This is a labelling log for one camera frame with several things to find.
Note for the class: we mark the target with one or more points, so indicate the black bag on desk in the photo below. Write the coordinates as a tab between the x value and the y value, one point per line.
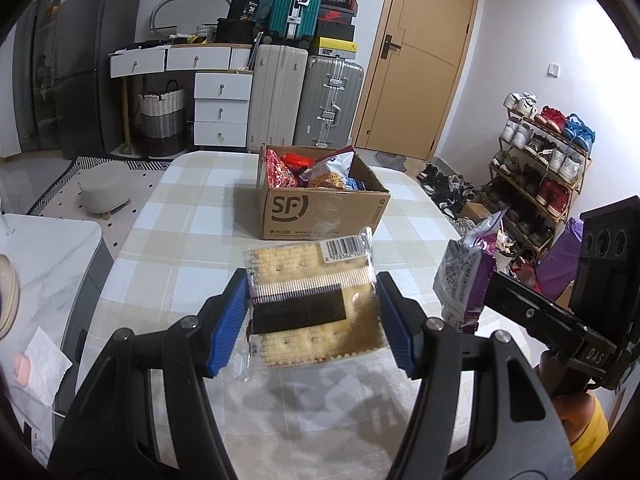
238	26

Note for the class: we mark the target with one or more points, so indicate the red snack bag in box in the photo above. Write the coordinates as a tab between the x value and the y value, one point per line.
279	174

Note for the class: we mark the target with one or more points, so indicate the silver suitcase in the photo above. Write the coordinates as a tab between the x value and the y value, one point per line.
328	104

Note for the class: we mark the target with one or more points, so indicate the grey round stool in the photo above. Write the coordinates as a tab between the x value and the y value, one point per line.
105	188

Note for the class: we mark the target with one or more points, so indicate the oval mirror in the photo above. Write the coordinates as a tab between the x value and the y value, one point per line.
186	18

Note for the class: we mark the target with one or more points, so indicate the right hand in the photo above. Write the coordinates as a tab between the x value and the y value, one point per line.
575	410

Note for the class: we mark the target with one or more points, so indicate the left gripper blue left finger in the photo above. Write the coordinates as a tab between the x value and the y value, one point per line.
223	317

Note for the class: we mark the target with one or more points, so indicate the silver cracker snack pack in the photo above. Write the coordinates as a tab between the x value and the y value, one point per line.
311	302

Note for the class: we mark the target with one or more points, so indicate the beige suitcase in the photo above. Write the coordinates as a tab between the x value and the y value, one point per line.
277	85

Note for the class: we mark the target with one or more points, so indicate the shoes on floor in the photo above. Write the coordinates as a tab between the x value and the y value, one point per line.
448	193

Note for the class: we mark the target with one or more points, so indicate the white side table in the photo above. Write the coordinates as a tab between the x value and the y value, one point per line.
52	273

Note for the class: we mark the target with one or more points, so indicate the yellow sleeve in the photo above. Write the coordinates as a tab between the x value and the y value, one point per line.
592	437

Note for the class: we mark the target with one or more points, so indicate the woven laundry basket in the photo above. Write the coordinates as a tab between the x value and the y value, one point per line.
163	119

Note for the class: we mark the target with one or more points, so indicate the white drawer desk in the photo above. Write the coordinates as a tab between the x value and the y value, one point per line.
222	84

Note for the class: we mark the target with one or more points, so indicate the dark grey refrigerator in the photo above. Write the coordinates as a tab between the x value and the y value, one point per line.
64	95

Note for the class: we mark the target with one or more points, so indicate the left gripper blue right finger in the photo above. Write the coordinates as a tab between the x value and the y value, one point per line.
402	319

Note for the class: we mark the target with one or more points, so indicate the purple snack bag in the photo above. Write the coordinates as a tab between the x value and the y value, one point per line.
464	273

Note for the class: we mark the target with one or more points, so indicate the wooden shoe rack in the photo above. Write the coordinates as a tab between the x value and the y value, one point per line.
538	171

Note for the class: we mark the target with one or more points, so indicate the red Oreo snack pack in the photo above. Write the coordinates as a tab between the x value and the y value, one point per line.
296	162

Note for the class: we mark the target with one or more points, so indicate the SF cardboard box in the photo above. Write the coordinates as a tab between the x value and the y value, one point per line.
316	213

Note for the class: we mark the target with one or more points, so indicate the white red noodle snack bag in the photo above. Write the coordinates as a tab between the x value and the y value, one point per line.
331	171

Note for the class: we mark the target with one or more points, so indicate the stack of shoe boxes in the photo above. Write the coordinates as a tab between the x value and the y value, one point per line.
335	29

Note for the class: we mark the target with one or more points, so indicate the wooden door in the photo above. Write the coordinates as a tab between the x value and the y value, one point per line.
414	71

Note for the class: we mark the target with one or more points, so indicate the blue Oreo snack pack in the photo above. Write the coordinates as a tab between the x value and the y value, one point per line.
352	184

